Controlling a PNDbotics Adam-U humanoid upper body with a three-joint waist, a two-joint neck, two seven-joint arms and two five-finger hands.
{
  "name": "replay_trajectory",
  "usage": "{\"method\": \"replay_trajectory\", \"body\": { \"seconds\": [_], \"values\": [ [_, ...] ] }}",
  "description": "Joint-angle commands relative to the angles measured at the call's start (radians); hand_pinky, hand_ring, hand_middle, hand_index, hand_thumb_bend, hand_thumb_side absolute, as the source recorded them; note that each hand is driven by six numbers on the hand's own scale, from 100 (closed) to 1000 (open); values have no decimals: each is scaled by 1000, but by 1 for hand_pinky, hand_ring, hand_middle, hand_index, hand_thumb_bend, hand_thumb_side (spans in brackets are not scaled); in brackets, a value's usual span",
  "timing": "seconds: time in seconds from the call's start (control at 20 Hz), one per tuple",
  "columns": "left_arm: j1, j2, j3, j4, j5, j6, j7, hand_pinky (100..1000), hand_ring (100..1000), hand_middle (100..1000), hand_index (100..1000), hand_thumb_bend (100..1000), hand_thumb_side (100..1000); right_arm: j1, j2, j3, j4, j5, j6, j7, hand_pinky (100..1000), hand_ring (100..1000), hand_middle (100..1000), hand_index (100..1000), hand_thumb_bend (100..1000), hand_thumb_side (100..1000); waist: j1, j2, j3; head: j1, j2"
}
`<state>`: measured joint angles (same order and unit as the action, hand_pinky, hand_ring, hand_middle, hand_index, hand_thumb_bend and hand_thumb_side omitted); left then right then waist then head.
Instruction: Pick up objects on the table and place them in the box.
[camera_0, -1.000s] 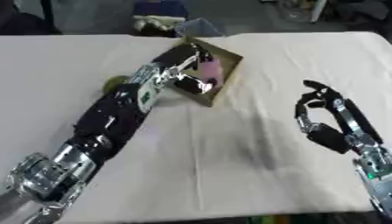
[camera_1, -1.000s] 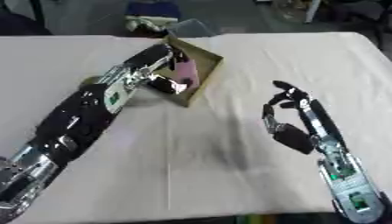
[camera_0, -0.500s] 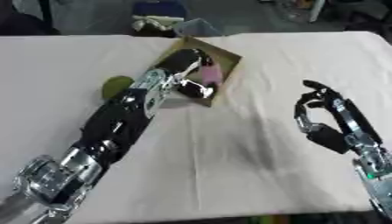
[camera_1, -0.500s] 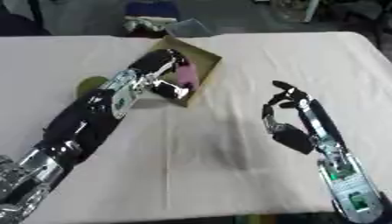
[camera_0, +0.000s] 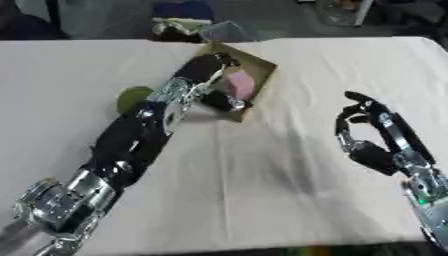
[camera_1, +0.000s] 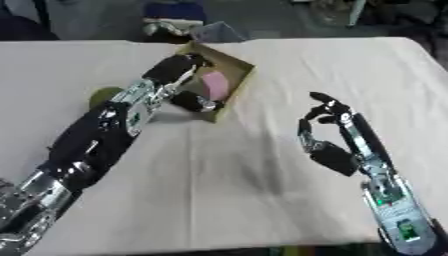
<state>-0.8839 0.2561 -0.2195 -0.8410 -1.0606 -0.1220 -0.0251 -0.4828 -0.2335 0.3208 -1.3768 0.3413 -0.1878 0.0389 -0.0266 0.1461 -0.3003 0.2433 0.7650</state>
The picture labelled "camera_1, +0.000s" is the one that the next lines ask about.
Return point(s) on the grey bag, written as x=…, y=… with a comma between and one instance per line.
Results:
x=217, y=33

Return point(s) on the pink block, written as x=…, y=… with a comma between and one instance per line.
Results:
x=216, y=85

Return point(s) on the blue bag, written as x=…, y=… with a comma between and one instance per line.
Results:
x=172, y=10

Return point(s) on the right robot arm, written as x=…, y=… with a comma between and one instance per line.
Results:
x=396, y=206

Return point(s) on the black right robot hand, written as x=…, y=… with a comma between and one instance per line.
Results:
x=333, y=154

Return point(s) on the olive green round object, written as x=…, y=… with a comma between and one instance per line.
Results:
x=102, y=96

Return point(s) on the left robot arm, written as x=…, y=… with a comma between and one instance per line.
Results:
x=87, y=156

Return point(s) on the tan cardboard box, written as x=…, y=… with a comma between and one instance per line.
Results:
x=230, y=80

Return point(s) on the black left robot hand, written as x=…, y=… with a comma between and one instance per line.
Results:
x=170, y=69

